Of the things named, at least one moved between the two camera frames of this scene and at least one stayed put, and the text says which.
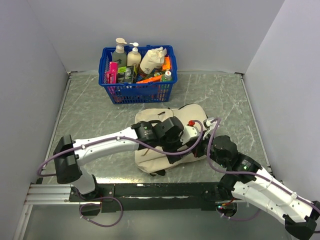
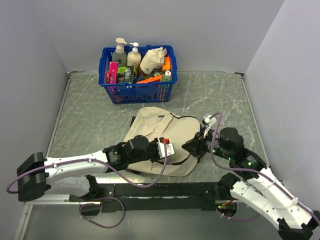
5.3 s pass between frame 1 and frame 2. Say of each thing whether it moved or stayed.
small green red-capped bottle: stayed
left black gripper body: moved
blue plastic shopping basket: stayed
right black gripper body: stayed
